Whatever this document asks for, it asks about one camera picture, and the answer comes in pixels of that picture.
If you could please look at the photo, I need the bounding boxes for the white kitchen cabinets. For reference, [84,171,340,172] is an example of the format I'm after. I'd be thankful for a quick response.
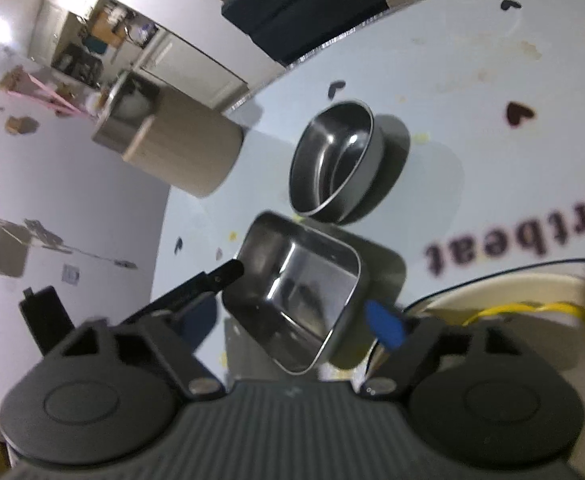
[28,0,248,110]

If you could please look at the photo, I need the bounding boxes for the large rectangular steel tray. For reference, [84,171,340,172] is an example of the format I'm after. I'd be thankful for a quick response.
[221,210,372,376]

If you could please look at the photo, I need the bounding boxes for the cream two-handled ceramic bowl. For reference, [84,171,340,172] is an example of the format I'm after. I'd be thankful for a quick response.
[407,271,585,326]

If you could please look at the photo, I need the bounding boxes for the heart-shaped steel bowl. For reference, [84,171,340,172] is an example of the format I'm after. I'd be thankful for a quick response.
[288,101,385,223]

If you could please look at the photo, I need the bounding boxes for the floral scalloped ceramic bowl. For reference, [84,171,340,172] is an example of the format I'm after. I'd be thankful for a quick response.
[462,302,585,326]

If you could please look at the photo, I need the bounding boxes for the beige cylindrical container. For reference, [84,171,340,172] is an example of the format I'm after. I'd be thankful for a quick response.
[93,70,244,198]

